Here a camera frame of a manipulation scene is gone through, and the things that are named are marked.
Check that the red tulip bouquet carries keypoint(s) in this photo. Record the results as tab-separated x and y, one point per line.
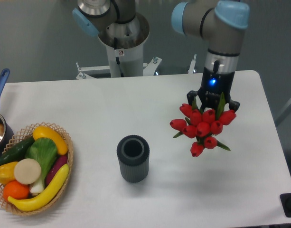
203	125

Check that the yellow squash upper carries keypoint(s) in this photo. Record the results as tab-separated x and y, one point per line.
47	132

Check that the black device at table edge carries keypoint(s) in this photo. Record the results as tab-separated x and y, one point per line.
286	203

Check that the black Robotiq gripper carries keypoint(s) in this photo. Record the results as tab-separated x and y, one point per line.
212	86

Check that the orange fruit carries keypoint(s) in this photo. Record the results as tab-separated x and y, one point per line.
15	190

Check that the yellow bell pepper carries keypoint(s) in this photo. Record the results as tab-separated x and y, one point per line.
7	172

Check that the green cucumber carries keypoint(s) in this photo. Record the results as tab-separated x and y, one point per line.
16	152

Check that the beige round disc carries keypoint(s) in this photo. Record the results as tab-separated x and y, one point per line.
27	171

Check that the white furniture leg right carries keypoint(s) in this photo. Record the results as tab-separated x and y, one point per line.
283	113

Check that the woven wicker basket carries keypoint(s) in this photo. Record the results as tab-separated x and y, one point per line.
26	133

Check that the white metal base frame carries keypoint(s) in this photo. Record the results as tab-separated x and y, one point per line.
154	68

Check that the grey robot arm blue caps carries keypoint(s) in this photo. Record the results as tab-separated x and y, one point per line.
221	22

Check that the purple eggplant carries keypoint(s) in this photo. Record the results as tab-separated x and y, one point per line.
56	166

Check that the green bok choy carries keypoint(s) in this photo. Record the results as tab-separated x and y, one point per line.
44	151

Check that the dark grey ribbed vase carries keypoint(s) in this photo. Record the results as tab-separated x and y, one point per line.
133	154

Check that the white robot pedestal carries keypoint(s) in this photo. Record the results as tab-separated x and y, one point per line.
124	46

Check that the long yellow squash lower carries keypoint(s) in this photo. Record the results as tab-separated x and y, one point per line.
46	195

